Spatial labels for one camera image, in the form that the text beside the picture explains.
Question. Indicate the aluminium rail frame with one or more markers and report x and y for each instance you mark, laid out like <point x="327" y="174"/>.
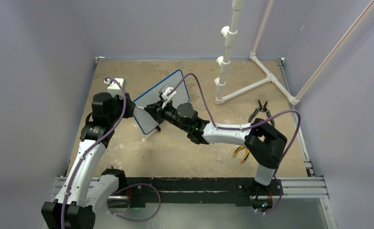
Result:
<point x="307" y="187"/>

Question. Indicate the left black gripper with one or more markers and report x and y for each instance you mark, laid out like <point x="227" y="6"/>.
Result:
<point x="129" y="107"/>

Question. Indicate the white pipe with red stripe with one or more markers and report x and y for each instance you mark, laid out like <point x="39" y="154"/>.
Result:
<point x="351" y="31"/>

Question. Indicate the black handled pliers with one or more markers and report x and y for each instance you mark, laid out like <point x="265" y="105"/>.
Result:
<point x="261" y="108"/>

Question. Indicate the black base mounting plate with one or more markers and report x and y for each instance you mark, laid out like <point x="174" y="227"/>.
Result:
<point x="239" y="191"/>

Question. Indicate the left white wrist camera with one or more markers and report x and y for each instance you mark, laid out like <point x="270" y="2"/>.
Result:
<point x="113" y="89"/>

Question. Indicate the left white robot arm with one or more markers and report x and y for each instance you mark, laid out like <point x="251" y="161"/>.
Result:
<point x="75" y="206"/>

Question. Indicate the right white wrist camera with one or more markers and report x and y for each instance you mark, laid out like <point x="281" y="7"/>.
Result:
<point x="166" y="95"/>

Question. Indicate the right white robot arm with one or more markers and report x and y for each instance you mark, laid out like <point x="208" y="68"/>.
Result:
<point x="264" y="142"/>

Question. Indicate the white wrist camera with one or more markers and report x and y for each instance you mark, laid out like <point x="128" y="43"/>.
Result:
<point x="113" y="89"/>
<point x="166" y="95"/>

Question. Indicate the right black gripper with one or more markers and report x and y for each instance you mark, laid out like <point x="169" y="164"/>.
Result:
<point x="156" y="110"/>

